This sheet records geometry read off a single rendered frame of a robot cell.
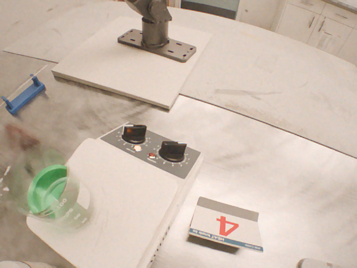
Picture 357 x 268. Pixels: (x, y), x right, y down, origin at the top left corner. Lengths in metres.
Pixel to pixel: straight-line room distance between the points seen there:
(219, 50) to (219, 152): 0.32
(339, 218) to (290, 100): 0.26
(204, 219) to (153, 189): 0.09
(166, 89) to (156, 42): 0.14
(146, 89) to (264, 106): 0.24
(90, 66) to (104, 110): 0.14
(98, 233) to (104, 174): 0.06
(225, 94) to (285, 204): 0.24
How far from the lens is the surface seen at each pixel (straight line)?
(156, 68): 0.44
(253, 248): 0.25
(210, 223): 0.25
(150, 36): 0.47
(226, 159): 0.32
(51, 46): 0.69
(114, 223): 0.19
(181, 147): 0.25
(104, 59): 0.49
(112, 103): 0.39
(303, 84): 0.56
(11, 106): 0.49
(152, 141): 0.27
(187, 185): 0.22
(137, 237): 0.18
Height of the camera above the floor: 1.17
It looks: 54 degrees down
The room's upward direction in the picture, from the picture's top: 5 degrees clockwise
